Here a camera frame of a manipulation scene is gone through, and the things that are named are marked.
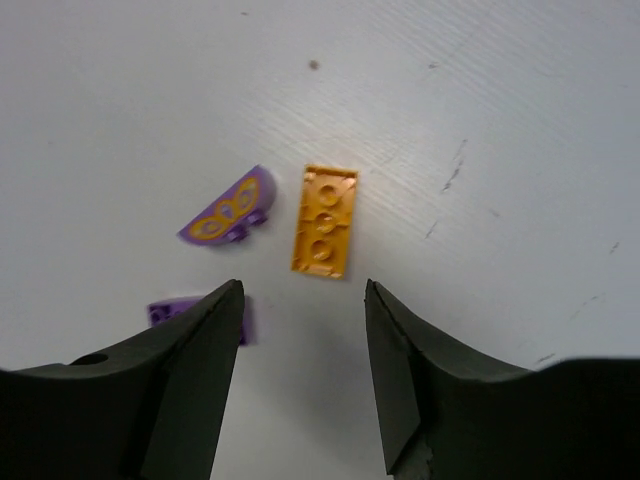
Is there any purple lego plate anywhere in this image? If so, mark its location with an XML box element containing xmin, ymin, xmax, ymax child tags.
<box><xmin>146</xmin><ymin>295</ymin><xmax>254</xmax><ymax>347</ymax></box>

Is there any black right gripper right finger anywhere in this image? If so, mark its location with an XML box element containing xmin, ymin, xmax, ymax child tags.
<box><xmin>364</xmin><ymin>281</ymin><xmax>639</xmax><ymax>479</ymax></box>

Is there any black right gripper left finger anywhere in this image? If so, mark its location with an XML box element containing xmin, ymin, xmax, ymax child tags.
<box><xmin>1</xmin><ymin>280</ymin><xmax>245</xmax><ymax>479</ymax></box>

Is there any orange lego brick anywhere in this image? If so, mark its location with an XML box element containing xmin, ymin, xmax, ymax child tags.
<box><xmin>291</xmin><ymin>165</ymin><xmax>358</xmax><ymax>279</ymax></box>

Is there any purple half-round printed lego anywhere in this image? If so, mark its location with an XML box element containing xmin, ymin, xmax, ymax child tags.
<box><xmin>177</xmin><ymin>165</ymin><xmax>276</xmax><ymax>247</ymax></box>

